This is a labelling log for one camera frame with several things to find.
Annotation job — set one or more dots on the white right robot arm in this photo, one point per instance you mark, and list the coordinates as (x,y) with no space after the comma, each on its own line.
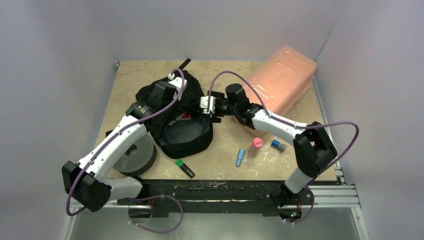
(312,145)

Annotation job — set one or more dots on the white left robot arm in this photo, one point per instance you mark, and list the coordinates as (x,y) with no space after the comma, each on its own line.
(86,181)

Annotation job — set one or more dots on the translucent pink plastic storage box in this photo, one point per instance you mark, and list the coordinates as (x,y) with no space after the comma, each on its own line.
(283,78)

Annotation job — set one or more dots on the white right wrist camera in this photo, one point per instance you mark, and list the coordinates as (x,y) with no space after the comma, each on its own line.
(207,105)

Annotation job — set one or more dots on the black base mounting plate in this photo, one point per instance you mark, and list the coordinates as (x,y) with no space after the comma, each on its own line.
(160,197)

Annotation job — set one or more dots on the green highlighter marker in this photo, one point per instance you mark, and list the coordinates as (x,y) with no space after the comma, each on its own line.
(185,168)

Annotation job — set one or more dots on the blue capped glue stick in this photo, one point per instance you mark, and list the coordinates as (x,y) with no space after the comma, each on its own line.
(278,145)

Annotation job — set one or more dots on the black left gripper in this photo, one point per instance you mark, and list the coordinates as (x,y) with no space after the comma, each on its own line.
(173,96)

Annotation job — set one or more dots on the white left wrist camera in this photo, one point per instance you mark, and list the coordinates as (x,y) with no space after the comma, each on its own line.
(179,83)

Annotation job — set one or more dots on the grey foam roll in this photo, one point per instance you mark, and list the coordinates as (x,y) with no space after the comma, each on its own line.
(136,161)

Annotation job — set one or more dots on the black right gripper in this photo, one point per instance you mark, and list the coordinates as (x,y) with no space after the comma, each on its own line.
(218,107)

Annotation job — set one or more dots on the black student backpack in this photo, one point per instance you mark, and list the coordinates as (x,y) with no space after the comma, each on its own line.
(183,138)

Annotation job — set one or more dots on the pink capped small bottle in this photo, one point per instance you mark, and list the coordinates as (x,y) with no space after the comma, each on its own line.
(255,147)

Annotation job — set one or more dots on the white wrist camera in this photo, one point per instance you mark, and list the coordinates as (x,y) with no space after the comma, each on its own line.
(207,105)
(179,83)

